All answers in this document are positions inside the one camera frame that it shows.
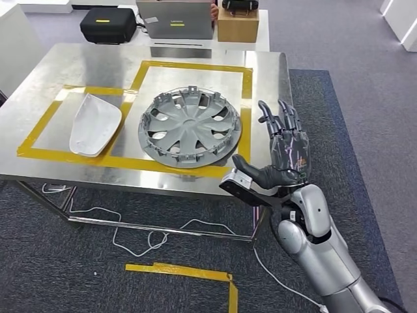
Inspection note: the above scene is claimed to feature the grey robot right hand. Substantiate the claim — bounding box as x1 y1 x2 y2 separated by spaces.
231 99 311 191

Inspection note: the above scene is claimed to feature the grey plastic wheel hubcap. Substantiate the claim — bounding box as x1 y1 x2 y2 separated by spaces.
138 85 243 170

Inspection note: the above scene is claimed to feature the white plastic cover part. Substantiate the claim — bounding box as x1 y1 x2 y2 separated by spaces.
69 93 123 158

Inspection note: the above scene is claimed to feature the stainless steel workbench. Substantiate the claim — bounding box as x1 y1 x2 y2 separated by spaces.
0 42 293 244

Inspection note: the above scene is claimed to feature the white desk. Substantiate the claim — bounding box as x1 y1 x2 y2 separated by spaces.
0 2 47 98
117 5 271 53

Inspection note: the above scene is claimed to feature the brown cardboard box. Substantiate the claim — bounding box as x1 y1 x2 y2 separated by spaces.
217 7 260 44

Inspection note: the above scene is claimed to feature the black handheld controller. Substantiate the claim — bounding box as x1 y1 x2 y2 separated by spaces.
222 0 259 12

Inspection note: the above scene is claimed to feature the yellow floor tape marking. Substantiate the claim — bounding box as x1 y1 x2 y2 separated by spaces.
125 262 239 313

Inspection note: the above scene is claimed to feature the white partition panel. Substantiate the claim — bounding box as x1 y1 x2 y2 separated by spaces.
379 0 417 53

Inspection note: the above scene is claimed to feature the grey laptop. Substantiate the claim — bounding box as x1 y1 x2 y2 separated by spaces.
136 0 214 40

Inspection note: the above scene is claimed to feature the yellow table tape marking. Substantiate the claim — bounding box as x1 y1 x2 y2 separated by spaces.
17 60 254 179

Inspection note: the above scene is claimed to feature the black zip carry case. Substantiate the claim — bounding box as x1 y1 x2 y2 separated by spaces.
80 7 138 45

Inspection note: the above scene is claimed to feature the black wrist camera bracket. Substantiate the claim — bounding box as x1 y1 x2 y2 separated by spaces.
219 179 296 209

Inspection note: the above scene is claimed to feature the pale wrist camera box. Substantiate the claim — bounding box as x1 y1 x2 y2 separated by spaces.
227 168 253 192

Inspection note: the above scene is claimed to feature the white floor cable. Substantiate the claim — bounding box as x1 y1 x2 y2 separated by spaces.
41 183 236 258
253 248 330 313

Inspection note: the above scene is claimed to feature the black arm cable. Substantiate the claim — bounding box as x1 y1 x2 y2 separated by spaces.
378 296 409 313

